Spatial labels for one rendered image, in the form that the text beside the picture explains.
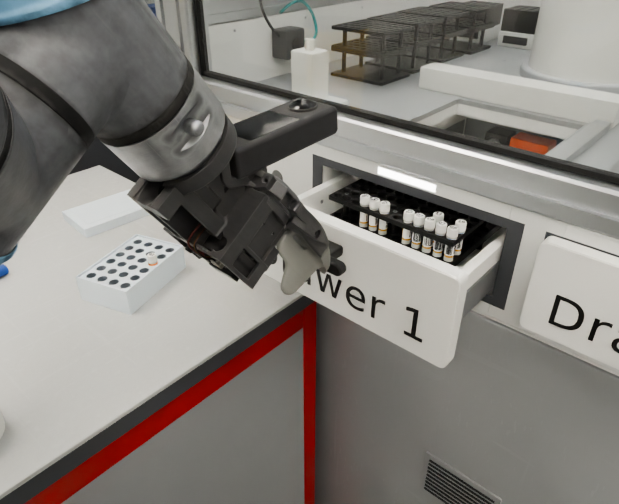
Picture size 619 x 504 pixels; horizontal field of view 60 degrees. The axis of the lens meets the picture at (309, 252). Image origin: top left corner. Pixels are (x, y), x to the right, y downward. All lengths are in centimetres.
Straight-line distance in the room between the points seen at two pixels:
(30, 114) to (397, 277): 36
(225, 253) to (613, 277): 36
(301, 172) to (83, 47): 50
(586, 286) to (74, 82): 48
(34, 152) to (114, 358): 43
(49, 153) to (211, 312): 46
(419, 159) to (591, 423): 35
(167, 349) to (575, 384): 47
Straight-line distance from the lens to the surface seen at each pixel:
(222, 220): 41
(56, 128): 29
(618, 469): 73
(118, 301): 74
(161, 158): 35
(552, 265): 59
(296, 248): 47
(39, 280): 86
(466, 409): 78
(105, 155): 134
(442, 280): 50
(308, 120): 44
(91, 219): 96
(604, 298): 59
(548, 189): 58
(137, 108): 32
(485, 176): 60
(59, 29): 30
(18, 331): 77
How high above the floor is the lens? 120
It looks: 32 degrees down
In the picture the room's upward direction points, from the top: straight up
